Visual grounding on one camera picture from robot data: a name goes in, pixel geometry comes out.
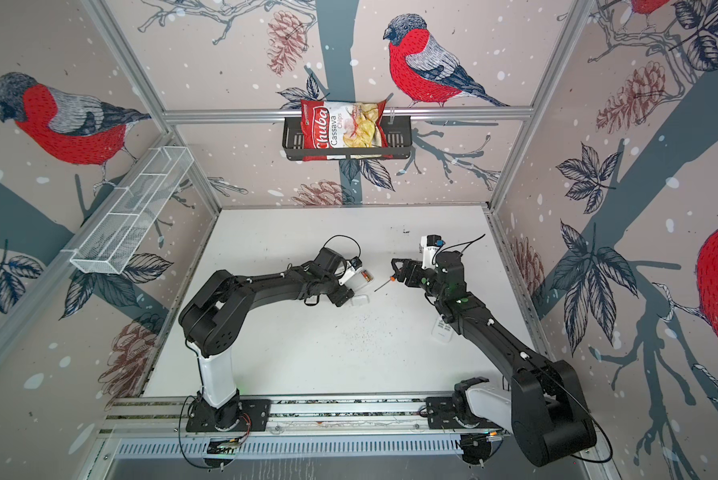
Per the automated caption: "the orange black screwdriver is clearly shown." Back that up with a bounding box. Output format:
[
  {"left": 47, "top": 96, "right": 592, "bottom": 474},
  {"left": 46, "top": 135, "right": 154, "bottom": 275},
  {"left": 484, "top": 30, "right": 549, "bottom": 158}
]
[{"left": 374, "top": 277, "right": 396, "bottom": 292}]

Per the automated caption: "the white remote control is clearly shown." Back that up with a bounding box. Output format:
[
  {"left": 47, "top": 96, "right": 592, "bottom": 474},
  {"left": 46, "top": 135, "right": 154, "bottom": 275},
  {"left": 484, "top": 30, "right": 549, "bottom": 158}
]
[{"left": 346, "top": 268, "right": 374, "bottom": 307}]

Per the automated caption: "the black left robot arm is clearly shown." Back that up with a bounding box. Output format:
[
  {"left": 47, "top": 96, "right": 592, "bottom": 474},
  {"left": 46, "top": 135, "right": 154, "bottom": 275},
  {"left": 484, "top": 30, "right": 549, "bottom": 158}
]
[{"left": 179, "top": 246, "right": 363, "bottom": 431}]

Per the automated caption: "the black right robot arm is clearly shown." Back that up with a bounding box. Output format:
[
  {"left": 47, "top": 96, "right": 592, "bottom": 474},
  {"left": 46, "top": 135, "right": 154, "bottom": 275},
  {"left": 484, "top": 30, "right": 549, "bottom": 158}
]
[{"left": 391, "top": 251, "right": 597, "bottom": 467}]

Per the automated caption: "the white air conditioner remote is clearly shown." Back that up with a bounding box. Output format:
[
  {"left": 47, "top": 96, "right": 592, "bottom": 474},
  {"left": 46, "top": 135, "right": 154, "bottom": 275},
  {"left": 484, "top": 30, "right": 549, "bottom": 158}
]
[{"left": 431, "top": 318, "right": 454, "bottom": 344}]

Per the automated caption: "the red cassava chips bag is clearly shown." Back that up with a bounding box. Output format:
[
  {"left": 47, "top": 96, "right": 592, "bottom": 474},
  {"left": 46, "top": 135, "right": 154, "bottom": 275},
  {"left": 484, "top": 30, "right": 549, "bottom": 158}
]
[{"left": 301, "top": 100, "right": 388, "bottom": 150}]

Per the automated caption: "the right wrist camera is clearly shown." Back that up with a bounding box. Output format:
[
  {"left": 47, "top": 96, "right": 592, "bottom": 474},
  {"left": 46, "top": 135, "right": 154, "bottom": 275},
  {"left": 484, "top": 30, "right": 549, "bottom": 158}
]
[{"left": 420, "top": 234, "right": 445, "bottom": 269}]

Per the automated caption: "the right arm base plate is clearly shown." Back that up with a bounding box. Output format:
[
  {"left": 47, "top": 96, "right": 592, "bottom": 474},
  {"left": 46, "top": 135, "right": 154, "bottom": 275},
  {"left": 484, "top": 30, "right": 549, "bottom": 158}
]
[{"left": 423, "top": 396, "right": 503, "bottom": 431}]

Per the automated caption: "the black wire basket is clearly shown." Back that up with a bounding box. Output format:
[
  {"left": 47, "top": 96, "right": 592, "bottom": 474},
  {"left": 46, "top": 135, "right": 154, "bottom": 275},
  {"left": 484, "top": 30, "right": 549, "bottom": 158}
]
[{"left": 282, "top": 116, "right": 413, "bottom": 161}]

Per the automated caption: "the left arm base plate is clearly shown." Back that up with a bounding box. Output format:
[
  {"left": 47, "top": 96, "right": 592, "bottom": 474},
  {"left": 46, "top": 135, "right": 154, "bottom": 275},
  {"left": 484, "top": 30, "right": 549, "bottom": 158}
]
[{"left": 186, "top": 398, "right": 272, "bottom": 434}]

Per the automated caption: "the white mesh wall shelf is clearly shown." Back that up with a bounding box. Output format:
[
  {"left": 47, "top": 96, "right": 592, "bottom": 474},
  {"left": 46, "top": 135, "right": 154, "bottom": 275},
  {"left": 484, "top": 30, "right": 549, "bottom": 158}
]
[{"left": 70, "top": 146, "right": 194, "bottom": 274}]

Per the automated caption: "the aluminium mounting rail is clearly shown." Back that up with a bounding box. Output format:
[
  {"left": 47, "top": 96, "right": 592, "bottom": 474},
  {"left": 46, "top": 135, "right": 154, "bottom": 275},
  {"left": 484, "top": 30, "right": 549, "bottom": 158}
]
[{"left": 104, "top": 384, "right": 511, "bottom": 435}]

